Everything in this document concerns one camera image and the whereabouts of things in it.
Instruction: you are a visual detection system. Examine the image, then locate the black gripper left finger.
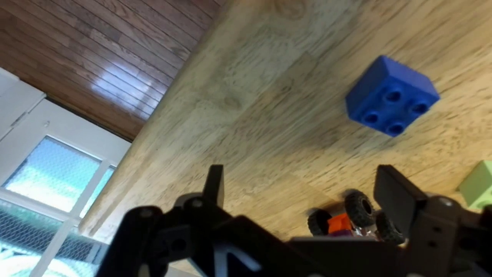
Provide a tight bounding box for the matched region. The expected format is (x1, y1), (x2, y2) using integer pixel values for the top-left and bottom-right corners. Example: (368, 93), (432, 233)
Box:
(97, 164), (226, 277)

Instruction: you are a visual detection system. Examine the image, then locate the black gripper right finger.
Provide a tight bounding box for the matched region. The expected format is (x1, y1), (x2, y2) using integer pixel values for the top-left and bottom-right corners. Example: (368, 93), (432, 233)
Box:
(374, 164), (492, 277)

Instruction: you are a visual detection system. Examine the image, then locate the blue toy building block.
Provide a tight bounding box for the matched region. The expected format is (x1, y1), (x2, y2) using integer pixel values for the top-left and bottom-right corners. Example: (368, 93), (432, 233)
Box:
(344, 55), (441, 139)

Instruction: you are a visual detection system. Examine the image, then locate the small green toy block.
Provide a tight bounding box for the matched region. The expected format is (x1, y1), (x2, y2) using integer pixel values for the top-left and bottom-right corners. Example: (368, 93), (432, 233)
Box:
(457, 159), (492, 212)

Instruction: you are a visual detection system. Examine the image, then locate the white glass door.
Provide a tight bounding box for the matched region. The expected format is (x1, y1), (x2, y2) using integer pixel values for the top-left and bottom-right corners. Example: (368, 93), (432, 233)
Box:
(0, 67), (132, 277)

